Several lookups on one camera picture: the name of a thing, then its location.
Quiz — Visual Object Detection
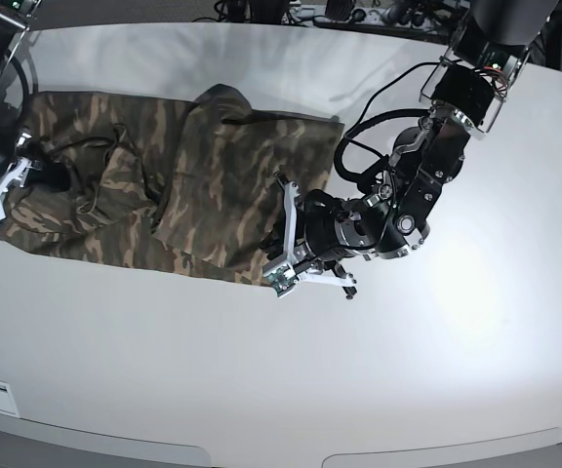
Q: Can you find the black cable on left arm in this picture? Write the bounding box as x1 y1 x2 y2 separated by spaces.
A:
334 60 443 196

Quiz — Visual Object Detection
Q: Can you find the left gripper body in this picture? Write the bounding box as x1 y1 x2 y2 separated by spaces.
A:
302 192 374 263

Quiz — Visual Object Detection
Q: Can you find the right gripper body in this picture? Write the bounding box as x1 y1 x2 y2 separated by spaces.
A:
16 138 49 188

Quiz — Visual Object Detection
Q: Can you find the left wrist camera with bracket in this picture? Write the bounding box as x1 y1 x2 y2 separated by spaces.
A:
261 172 357 300

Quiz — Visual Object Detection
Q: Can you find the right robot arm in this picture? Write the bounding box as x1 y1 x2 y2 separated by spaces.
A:
0 1 71 193

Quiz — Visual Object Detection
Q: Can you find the cluttered cables and electronics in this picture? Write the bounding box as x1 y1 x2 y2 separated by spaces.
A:
192 0 472 45

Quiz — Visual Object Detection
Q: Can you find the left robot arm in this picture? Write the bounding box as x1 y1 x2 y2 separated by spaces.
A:
284 1 557 272

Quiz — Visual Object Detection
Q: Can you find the camouflage T-shirt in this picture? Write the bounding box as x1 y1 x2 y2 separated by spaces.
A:
0 85 343 286

